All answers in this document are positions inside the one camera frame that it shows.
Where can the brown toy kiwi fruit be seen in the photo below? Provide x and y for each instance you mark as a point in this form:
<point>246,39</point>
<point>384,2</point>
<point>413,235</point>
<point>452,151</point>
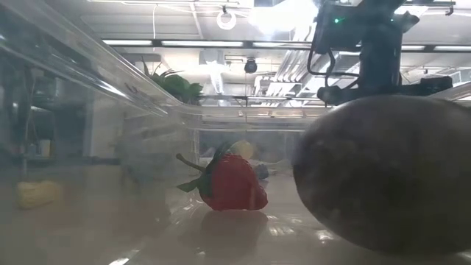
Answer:
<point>386,173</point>

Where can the red toy strawberry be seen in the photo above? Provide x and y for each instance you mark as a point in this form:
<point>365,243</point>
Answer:
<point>235,184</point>

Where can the clear plastic tupperware container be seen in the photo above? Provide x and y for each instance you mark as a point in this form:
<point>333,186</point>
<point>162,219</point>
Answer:
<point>154,106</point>

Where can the small dark toy berry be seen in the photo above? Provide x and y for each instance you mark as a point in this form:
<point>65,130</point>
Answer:
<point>262,171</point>

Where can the artificial succulents in white pot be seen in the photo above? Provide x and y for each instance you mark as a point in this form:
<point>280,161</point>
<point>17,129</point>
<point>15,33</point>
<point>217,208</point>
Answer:
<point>176,86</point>

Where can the white cup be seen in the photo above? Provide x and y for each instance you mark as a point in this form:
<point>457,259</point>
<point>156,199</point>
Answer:
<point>45,147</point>

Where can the small yellow toy fruit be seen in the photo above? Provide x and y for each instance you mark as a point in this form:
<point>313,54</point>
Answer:
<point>37,193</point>

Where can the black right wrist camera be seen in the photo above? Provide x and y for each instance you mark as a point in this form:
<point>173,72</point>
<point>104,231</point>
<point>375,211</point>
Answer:
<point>333,25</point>

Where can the black horizontal frame rail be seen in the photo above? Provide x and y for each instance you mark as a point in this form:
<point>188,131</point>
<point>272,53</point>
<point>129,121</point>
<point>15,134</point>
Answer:
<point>279,98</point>

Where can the black overhead camera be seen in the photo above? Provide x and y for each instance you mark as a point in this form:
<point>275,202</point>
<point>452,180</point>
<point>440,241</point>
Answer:
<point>250,66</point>

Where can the black frame bar with lights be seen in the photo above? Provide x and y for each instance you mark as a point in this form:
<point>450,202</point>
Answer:
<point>206,43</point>

